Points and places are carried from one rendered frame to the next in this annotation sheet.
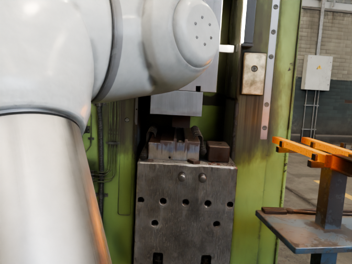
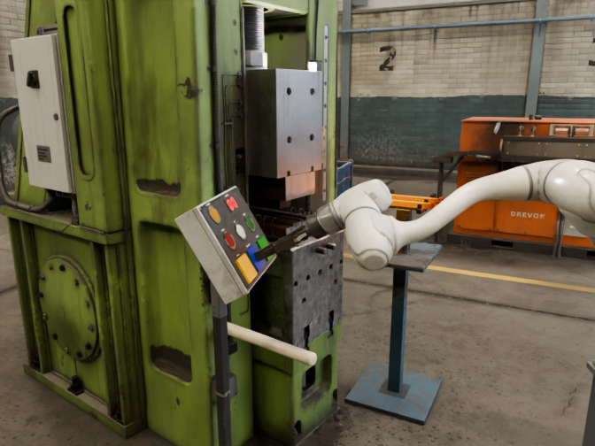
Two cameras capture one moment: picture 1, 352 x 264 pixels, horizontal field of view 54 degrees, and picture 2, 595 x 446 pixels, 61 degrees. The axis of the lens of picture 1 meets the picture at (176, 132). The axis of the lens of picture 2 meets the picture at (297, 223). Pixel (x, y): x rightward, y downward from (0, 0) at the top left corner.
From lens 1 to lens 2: 163 cm
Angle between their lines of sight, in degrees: 52
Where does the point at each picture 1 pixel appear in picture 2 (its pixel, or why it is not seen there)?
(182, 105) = (304, 186)
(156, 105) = (289, 191)
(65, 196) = not seen: outside the picture
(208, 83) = (317, 162)
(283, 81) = (330, 148)
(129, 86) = not seen: hidden behind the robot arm
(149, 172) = (299, 256)
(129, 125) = not seen: hidden behind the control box
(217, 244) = (336, 298)
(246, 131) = (315, 196)
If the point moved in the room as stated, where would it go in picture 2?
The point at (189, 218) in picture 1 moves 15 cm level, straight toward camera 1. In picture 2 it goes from (322, 284) to (351, 293)
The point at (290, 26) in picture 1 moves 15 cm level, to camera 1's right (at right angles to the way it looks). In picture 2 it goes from (332, 100) to (349, 99)
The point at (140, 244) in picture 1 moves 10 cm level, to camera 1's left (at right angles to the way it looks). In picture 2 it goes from (296, 326) to (281, 334)
